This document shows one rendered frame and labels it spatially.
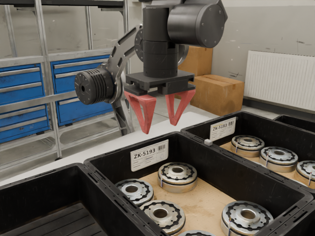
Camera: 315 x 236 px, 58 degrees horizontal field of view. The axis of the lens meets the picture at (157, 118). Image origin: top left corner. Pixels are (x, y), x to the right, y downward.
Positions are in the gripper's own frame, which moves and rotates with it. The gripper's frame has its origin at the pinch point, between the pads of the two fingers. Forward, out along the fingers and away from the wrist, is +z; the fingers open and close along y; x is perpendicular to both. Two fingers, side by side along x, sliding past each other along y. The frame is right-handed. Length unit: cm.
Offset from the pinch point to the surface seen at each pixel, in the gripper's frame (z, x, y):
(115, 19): -6, 298, 157
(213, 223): 23.5, -6.0, 10.3
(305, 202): 13.3, -19.5, 18.6
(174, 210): 20.3, -0.5, 3.8
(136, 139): 37, 63, 35
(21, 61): 18, 190, 17
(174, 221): 20.4, -3.0, 1.6
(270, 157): 20.5, 0.6, 41.1
